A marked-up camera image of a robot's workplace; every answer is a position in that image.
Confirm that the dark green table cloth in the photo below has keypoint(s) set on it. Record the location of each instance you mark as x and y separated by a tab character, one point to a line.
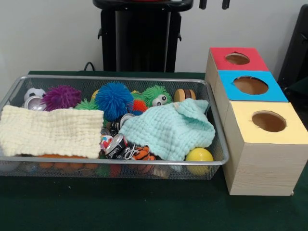
144	207

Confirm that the silver mesh bin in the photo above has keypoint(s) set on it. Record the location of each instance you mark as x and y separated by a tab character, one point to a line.
217	139

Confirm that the cream knitted cloth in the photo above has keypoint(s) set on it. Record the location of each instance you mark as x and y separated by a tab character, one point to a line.
48	130

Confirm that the mint knitted cloth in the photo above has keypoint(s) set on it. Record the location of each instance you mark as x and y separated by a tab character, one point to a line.
168	130

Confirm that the small soccer ball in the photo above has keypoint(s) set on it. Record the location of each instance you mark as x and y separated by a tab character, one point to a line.
33	92

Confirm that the purple spiky ball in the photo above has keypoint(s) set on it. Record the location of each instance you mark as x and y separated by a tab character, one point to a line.
61	97

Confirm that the large blue spiky ball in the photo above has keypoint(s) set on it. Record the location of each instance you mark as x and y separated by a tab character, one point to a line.
113	98

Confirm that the wooden yo-yo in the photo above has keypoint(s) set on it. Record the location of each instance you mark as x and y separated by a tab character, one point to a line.
184	95

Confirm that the small green spiky ball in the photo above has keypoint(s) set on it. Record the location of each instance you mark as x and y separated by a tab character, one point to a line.
86	105

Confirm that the green spiky toy with eyes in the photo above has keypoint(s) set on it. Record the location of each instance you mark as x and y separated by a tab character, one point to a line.
154	92

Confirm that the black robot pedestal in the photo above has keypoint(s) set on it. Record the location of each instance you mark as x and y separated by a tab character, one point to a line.
142	36

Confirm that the green covered side table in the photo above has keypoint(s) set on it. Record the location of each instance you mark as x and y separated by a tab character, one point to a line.
300	89

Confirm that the crushed black can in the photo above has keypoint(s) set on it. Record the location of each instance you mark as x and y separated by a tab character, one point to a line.
115	145

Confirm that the black stand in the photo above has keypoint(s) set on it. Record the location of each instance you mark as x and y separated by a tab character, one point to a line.
298	48

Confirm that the wooden box with three holes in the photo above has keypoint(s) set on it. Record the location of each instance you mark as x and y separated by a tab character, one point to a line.
264	168

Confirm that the tiger plush toy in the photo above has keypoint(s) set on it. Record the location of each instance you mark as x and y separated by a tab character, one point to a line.
143	152

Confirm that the yellow smooth ball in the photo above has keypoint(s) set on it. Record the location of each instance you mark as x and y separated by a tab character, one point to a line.
198	155

